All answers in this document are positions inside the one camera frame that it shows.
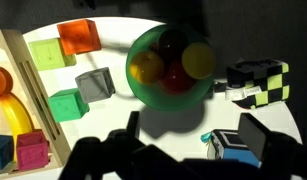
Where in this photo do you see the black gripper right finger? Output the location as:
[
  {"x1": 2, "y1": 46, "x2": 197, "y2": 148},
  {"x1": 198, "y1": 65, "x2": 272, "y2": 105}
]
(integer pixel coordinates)
[{"x1": 237, "y1": 112, "x2": 277, "y2": 161}]

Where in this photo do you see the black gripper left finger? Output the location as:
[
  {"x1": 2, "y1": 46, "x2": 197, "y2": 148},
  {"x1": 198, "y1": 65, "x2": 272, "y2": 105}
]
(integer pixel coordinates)
[{"x1": 126, "y1": 110, "x2": 141, "y2": 138}]

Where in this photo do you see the pink block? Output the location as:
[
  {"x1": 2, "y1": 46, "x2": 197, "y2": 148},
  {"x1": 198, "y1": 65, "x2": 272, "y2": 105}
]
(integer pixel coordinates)
[{"x1": 16, "y1": 129, "x2": 50, "y2": 172}]

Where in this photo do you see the grey block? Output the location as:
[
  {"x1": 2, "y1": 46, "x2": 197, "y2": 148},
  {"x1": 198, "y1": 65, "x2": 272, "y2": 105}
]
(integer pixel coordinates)
[{"x1": 74, "y1": 66, "x2": 116, "y2": 104}]

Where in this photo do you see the wooden crate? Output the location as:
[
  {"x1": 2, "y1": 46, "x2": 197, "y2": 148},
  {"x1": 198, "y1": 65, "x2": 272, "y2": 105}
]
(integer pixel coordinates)
[{"x1": 0, "y1": 28, "x2": 72, "y2": 176}]

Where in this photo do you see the orange block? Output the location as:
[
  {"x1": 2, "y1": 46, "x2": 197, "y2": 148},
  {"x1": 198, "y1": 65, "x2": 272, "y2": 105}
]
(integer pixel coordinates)
[{"x1": 56, "y1": 18, "x2": 102, "y2": 56}]

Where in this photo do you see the lime green block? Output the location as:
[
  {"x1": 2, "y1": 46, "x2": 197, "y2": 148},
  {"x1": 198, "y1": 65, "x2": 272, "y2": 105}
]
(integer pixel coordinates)
[{"x1": 28, "y1": 37, "x2": 77, "y2": 72}]

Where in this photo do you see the blue block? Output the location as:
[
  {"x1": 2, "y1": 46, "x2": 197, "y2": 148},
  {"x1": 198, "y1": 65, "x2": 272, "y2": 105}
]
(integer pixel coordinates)
[{"x1": 0, "y1": 134, "x2": 15, "y2": 172}]

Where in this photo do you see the blue-white soft cube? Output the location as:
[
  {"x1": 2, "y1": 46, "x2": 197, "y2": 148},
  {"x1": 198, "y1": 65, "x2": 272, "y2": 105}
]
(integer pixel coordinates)
[{"x1": 201, "y1": 129, "x2": 262, "y2": 169}]

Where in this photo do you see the green bowl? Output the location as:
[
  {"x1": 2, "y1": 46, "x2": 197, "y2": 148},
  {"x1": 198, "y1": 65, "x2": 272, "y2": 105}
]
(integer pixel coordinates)
[{"x1": 125, "y1": 23, "x2": 216, "y2": 113}]

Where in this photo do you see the checkered black-lime soft cube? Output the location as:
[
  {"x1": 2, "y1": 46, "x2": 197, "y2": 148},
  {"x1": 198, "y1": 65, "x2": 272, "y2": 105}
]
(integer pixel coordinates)
[{"x1": 225, "y1": 58, "x2": 290, "y2": 110}]

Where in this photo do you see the yellow-orange toy fruit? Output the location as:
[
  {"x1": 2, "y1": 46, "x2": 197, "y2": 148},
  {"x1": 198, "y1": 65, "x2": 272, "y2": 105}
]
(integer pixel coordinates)
[{"x1": 129, "y1": 49, "x2": 165, "y2": 86}]

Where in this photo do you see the dark red toy fruit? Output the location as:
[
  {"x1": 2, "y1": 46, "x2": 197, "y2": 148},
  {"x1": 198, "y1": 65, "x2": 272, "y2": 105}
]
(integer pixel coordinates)
[{"x1": 157, "y1": 29, "x2": 189, "y2": 63}]

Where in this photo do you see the yellow toy fruit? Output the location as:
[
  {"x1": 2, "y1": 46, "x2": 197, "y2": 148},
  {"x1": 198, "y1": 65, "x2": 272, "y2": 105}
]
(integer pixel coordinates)
[{"x1": 181, "y1": 42, "x2": 216, "y2": 80}]

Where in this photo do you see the yellow toy banana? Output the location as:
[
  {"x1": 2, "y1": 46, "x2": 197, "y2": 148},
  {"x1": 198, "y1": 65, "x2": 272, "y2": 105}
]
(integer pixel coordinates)
[{"x1": 0, "y1": 93, "x2": 35, "y2": 163}]

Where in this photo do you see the orange toy fruit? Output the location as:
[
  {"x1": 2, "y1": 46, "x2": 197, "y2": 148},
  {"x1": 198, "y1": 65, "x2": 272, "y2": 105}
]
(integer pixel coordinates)
[{"x1": 0, "y1": 64, "x2": 14, "y2": 100}]

